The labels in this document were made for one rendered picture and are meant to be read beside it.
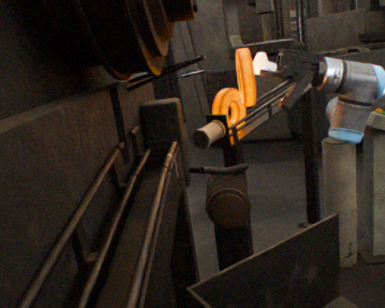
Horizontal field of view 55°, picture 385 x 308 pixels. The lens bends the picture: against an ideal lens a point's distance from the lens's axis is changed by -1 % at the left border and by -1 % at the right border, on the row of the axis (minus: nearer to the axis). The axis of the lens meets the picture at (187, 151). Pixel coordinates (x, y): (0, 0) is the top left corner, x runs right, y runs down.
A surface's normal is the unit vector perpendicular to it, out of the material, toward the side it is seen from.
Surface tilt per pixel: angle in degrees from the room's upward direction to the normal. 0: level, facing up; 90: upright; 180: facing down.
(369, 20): 90
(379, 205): 90
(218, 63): 90
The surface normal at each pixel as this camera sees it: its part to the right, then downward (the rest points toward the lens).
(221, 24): -0.30, 0.29
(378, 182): -0.07, 0.27
